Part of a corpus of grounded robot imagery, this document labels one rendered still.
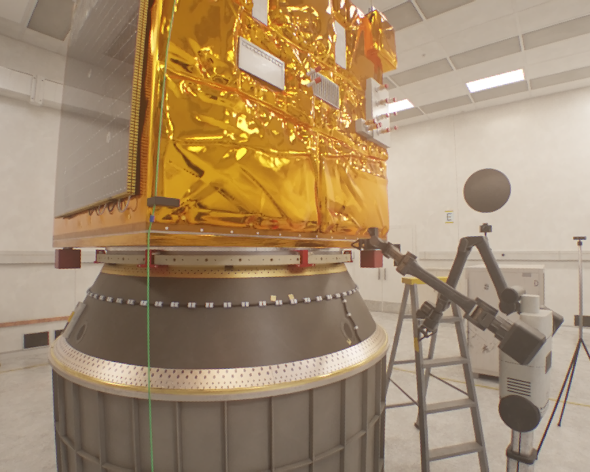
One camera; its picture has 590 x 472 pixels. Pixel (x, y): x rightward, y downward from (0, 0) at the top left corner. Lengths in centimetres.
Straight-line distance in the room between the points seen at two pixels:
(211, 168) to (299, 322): 81
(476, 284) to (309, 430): 362
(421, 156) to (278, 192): 811
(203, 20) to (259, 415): 170
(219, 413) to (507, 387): 120
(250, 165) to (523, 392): 150
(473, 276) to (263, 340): 373
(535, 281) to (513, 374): 322
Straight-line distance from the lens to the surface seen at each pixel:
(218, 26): 168
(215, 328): 152
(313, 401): 158
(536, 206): 881
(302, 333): 160
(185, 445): 160
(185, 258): 161
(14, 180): 673
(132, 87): 148
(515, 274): 478
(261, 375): 148
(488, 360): 502
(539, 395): 166
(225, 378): 146
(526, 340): 142
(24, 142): 688
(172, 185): 131
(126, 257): 182
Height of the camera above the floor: 173
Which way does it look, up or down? 3 degrees up
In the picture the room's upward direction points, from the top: straight up
